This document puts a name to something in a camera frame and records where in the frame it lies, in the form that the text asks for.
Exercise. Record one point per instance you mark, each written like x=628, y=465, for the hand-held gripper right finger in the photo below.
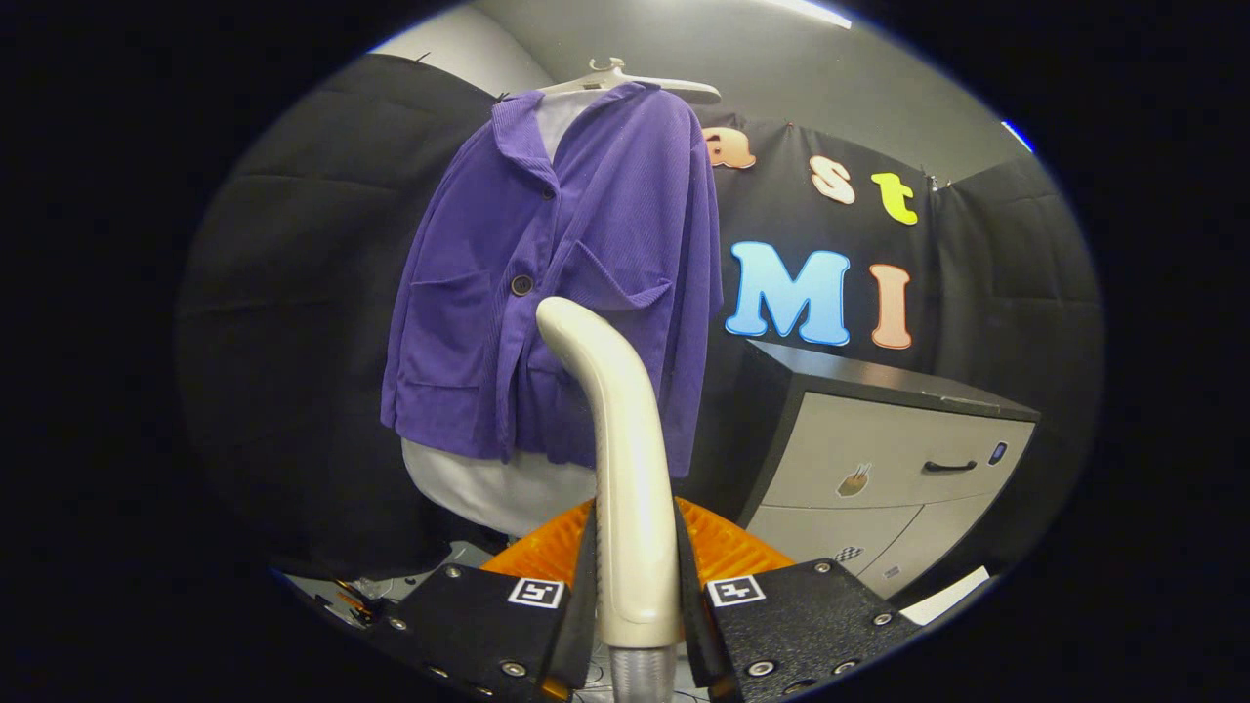
x=801, y=615

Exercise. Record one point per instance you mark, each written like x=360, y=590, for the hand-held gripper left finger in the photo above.
x=479, y=615

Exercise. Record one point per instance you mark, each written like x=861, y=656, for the white garment steamer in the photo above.
x=630, y=469

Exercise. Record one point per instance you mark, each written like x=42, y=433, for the cream plastic clothes hanger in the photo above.
x=674, y=88

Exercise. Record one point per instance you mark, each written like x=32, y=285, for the white paper sheet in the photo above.
x=942, y=596

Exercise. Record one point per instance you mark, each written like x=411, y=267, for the grey cabinet with black top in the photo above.
x=879, y=439

